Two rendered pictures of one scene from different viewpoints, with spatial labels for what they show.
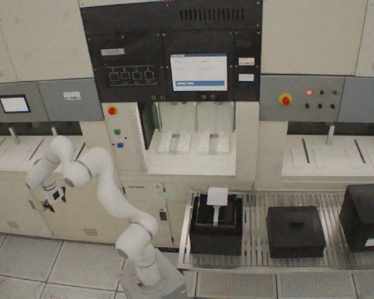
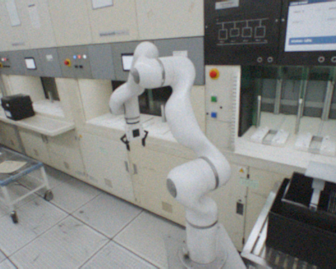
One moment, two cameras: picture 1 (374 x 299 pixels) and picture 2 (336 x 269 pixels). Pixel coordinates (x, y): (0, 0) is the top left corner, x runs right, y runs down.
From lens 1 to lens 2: 85 cm
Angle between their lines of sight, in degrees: 29
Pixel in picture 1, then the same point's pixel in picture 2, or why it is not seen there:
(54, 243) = (134, 210)
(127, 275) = (176, 240)
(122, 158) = (213, 130)
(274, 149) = not seen: outside the picture
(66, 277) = (130, 241)
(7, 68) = (132, 26)
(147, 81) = (256, 39)
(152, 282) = (201, 257)
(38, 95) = not seen: hidden behind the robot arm
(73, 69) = (186, 26)
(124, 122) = (223, 89)
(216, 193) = (321, 168)
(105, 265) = not seen: hidden behind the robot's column
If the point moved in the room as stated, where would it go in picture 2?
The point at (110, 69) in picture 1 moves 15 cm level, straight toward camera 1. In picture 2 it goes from (221, 25) to (220, 24)
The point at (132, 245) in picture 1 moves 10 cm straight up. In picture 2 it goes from (187, 179) to (185, 150)
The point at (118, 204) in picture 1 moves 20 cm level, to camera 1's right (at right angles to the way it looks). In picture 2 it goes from (185, 121) to (249, 127)
